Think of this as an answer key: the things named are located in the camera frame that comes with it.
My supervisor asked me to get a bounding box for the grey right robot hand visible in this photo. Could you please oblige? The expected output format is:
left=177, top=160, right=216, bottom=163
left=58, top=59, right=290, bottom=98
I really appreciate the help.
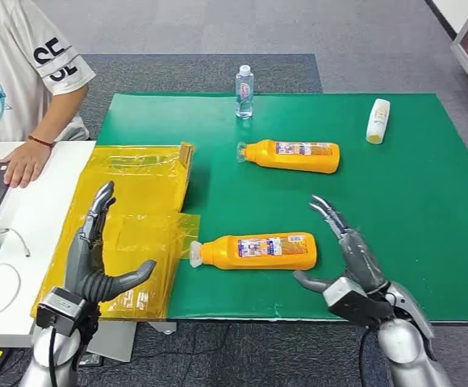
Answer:
left=293, top=194, right=389, bottom=296

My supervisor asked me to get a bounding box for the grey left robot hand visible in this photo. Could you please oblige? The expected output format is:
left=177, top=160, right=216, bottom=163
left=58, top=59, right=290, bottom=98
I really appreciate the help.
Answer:
left=64, top=181, right=157, bottom=305

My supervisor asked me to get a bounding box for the orange bottle with white cap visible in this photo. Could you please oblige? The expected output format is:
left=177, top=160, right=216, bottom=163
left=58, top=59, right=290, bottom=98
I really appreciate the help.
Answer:
left=188, top=232, right=318, bottom=272

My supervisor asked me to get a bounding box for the orange bottle with clear cap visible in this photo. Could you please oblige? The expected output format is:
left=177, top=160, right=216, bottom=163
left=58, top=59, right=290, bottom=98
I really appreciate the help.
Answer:
left=236, top=139, right=341, bottom=175

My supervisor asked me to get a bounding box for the white cream bottle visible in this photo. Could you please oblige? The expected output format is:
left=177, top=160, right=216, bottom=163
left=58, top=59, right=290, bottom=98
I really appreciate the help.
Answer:
left=365, top=98, right=391, bottom=145

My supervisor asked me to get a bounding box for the clear water bottle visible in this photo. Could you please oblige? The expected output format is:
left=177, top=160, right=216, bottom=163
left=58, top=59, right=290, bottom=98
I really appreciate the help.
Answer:
left=235, top=64, right=255, bottom=119

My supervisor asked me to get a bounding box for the green table mat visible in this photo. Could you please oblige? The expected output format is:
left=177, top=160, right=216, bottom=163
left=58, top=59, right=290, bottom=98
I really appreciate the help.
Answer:
left=96, top=93, right=468, bottom=323

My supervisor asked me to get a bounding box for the grey table support plate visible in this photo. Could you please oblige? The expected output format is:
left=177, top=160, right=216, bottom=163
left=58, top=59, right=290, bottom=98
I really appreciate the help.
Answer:
left=86, top=320, right=138, bottom=363

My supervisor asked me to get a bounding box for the floor power strip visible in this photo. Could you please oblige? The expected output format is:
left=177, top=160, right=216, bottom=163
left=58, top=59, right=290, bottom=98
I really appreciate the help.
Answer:
left=78, top=352, right=105, bottom=368

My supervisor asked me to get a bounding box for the yellow film wrapped cardboard box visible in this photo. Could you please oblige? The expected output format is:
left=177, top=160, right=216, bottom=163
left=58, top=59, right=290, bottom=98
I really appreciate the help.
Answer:
left=30, top=142, right=201, bottom=322

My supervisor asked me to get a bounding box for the person's hand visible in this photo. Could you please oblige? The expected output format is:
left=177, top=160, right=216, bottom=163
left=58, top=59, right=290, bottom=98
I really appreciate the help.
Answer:
left=0, top=139, right=52, bottom=189

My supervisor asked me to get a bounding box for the person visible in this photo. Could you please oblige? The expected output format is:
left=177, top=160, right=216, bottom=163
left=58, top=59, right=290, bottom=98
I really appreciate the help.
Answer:
left=0, top=0, right=97, bottom=189

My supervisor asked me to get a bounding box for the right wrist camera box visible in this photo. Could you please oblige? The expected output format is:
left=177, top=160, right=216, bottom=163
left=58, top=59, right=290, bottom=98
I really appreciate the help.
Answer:
left=323, top=277, right=396, bottom=328

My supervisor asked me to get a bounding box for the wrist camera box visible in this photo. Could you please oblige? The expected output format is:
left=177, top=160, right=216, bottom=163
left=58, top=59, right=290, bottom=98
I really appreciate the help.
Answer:
left=323, top=277, right=396, bottom=328
left=36, top=287, right=88, bottom=338

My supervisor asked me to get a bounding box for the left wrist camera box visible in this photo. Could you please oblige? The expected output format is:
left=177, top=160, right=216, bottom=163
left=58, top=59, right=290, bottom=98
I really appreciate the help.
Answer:
left=36, top=287, right=88, bottom=338

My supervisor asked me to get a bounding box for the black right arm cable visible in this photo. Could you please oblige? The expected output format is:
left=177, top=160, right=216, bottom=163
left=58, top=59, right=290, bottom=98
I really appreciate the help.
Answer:
left=358, top=327, right=376, bottom=387

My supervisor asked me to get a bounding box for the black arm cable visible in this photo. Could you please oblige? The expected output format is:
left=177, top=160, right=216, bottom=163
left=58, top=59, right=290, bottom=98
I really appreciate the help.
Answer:
left=358, top=327, right=376, bottom=387
left=48, top=326, right=58, bottom=387

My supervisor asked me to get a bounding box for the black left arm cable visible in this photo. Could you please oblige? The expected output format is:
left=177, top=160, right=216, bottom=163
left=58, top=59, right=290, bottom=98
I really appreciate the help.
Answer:
left=48, top=326, right=58, bottom=387

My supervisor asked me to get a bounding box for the grey table bracket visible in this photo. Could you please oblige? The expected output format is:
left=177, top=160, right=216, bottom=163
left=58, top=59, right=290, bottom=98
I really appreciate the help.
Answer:
left=147, top=321, right=178, bottom=336

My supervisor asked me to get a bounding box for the red bracelet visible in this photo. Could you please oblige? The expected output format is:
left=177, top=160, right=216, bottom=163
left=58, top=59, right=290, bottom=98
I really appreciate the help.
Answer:
left=27, top=135, right=54, bottom=149

